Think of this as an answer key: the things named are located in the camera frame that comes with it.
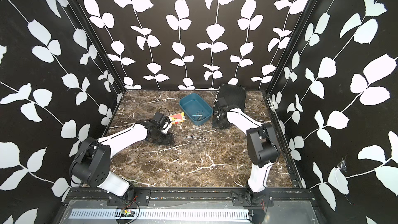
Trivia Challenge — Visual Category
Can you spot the steel nail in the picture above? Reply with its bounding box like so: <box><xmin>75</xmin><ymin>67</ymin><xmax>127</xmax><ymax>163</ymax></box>
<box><xmin>192</xmin><ymin>111</ymin><xmax>205</xmax><ymax>122</ymax></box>

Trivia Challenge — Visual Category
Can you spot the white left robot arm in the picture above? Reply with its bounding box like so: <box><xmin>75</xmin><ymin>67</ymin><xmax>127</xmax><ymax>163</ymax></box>
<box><xmin>69</xmin><ymin>118</ymin><xmax>173</xmax><ymax>198</ymax></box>

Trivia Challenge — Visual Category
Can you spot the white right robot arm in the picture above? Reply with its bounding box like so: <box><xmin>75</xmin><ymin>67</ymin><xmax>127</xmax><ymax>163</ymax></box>
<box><xmin>213</xmin><ymin>106</ymin><xmax>280</xmax><ymax>193</ymax></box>

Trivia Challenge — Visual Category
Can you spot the teal plastic storage box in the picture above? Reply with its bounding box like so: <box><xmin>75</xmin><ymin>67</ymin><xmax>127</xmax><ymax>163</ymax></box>
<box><xmin>179</xmin><ymin>93</ymin><xmax>213</xmax><ymax>125</ymax></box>

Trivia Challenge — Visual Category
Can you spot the yellow playing card box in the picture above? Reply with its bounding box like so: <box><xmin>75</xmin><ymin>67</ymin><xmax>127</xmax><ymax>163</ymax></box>
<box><xmin>170</xmin><ymin>112</ymin><xmax>186</xmax><ymax>124</ymax></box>

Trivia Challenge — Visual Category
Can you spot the pile of steel nails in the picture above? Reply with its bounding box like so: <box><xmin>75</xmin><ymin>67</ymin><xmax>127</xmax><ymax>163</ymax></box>
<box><xmin>183</xmin><ymin>135</ymin><xmax>208</xmax><ymax>155</ymax></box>

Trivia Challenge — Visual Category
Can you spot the white perforated strip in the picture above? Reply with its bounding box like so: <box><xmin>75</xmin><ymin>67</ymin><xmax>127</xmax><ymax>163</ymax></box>
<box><xmin>66</xmin><ymin>208</ymin><xmax>251</xmax><ymax>222</ymax></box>

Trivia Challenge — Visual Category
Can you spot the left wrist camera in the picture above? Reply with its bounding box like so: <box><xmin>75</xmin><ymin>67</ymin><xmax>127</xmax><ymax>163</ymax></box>
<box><xmin>151</xmin><ymin>112</ymin><xmax>171</xmax><ymax>131</ymax></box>

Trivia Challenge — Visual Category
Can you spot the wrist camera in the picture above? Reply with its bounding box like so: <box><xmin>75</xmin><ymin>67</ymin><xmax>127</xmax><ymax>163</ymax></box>
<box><xmin>214</xmin><ymin>97</ymin><xmax>229</xmax><ymax>111</ymax></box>
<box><xmin>151</xmin><ymin>112</ymin><xmax>171</xmax><ymax>131</ymax></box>

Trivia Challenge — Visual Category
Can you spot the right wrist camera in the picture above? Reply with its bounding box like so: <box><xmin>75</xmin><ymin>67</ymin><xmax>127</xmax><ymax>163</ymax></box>
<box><xmin>214</xmin><ymin>97</ymin><xmax>229</xmax><ymax>111</ymax></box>

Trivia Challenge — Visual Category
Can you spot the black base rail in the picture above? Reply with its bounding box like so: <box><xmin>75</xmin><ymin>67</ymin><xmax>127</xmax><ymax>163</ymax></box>
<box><xmin>107</xmin><ymin>187</ymin><xmax>315</xmax><ymax>207</ymax></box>

